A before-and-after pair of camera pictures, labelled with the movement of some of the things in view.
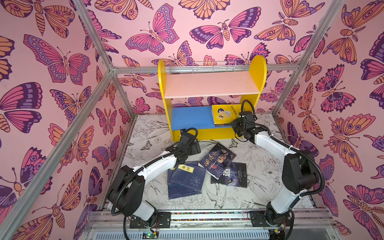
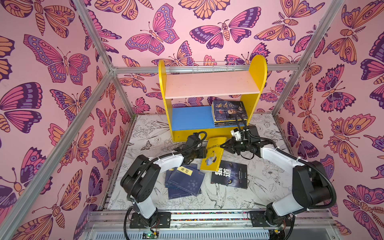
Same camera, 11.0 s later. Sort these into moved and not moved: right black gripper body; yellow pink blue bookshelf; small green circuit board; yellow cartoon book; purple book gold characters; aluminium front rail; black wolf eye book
Moved: purple book gold characters; yellow cartoon book; right black gripper body
Not moved: aluminium front rail; small green circuit board; black wolf eye book; yellow pink blue bookshelf
